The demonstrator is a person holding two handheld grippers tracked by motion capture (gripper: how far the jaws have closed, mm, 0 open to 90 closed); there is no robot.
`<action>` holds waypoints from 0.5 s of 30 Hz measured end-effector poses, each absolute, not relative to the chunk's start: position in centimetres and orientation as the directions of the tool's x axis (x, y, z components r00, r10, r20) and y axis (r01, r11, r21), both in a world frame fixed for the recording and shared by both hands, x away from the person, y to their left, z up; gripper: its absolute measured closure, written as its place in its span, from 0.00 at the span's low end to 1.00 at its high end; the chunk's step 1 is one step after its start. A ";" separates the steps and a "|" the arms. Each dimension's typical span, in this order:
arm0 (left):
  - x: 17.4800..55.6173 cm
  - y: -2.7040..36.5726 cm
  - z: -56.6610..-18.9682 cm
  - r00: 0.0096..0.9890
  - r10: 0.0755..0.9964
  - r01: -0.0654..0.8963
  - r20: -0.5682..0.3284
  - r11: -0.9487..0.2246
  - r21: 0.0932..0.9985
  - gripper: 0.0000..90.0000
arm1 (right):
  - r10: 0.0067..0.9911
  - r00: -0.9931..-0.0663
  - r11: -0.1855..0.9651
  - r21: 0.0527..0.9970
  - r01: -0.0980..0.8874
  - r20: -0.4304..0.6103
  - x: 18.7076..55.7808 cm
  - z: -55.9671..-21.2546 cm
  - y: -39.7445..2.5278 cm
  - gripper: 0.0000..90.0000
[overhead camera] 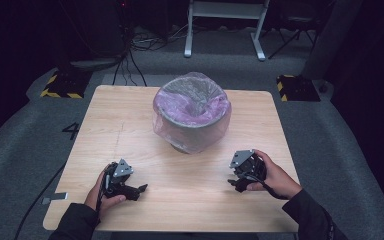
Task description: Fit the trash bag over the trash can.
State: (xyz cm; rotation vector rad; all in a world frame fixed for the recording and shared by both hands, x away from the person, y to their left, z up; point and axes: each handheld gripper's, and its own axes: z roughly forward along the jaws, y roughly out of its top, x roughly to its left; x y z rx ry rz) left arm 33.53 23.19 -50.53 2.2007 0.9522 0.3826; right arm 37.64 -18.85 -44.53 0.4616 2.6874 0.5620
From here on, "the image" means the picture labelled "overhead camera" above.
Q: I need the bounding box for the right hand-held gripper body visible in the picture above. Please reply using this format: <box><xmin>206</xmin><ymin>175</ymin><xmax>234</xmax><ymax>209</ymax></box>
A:
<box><xmin>229</xmin><ymin>149</ymin><xmax>268</xmax><ymax>188</ymax></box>

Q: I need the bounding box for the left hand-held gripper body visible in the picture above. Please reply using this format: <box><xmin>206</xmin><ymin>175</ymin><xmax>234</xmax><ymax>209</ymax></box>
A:
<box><xmin>103</xmin><ymin>158</ymin><xmax>140</xmax><ymax>202</ymax></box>

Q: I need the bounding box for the green plastic bin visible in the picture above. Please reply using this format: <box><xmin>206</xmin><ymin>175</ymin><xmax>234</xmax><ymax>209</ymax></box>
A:
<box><xmin>153</xmin><ymin>74</ymin><xmax>233</xmax><ymax>155</ymax></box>

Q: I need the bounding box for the pink plastic bag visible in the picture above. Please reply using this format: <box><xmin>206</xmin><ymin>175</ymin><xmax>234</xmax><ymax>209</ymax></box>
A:
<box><xmin>151</xmin><ymin>71</ymin><xmax>233</xmax><ymax>155</ymax></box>

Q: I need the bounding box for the person's left hand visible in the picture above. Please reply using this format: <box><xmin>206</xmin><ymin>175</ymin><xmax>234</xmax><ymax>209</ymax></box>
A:
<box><xmin>84</xmin><ymin>163</ymin><xmax>128</xmax><ymax>220</ymax></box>

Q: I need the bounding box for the person's right hand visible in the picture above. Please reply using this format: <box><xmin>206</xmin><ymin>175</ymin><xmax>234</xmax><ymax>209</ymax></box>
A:
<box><xmin>245</xmin><ymin>149</ymin><xmax>303</xmax><ymax>201</ymax></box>

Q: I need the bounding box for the grey tape strip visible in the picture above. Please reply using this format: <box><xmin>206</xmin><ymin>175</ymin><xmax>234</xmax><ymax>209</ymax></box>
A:
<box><xmin>41</xmin><ymin>191</ymin><xmax>69</xmax><ymax>206</ymax></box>

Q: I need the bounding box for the black tripod stand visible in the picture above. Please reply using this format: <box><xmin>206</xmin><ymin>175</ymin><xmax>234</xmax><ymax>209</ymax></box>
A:
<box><xmin>268</xmin><ymin>13</ymin><xmax>318</xmax><ymax>61</ymax></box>

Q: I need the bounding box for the grey curtain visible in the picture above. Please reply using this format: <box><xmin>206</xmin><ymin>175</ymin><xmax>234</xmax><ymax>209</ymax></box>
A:
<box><xmin>301</xmin><ymin>0</ymin><xmax>364</xmax><ymax>81</ymax></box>

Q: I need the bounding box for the black wrist strap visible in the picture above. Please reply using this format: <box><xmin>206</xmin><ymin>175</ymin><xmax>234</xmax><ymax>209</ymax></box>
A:
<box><xmin>95</xmin><ymin>166</ymin><xmax>112</xmax><ymax>213</ymax></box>
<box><xmin>244</xmin><ymin>173</ymin><xmax>289</xmax><ymax>201</ymax></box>

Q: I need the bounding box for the black floor cable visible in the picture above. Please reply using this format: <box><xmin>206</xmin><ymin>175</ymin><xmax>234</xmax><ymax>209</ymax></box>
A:
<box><xmin>13</xmin><ymin>161</ymin><xmax>68</xmax><ymax>240</ymax></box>

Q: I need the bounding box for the black yellow striped base plate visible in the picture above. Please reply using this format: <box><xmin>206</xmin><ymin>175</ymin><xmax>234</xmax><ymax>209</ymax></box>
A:
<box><xmin>39</xmin><ymin>68</ymin><xmax>93</xmax><ymax>100</ymax></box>
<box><xmin>276</xmin><ymin>74</ymin><xmax>322</xmax><ymax>103</ymax></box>

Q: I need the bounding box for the bundle of black cables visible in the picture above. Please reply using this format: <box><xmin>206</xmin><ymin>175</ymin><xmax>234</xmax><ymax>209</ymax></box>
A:
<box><xmin>111</xmin><ymin>23</ymin><xmax>194</xmax><ymax>88</ymax></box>

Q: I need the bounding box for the white metal stand frame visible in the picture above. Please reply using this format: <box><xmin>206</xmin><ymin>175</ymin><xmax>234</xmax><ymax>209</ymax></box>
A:
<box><xmin>183</xmin><ymin>0</ymin><xmax>271</xmax><ymax>62</ymax></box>

